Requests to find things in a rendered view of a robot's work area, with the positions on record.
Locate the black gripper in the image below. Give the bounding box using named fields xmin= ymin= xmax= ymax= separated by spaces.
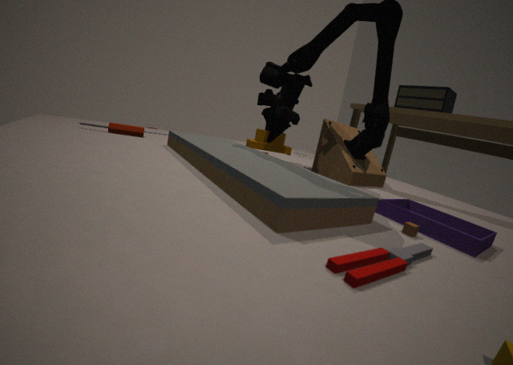
xmin=261 ymin=89 xmax=300 ymax=143

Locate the grey panel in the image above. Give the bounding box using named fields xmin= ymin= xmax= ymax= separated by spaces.
xmin=168 ymin=130 xmax=379 ymax=233

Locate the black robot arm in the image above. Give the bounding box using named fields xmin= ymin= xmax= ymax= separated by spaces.
xmin=257 ymin=0 xmax=403 ymax=160

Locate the purple rectangular tray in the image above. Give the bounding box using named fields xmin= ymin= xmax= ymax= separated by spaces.
xmin=375 ymin=199 xmax=497 ymax=258

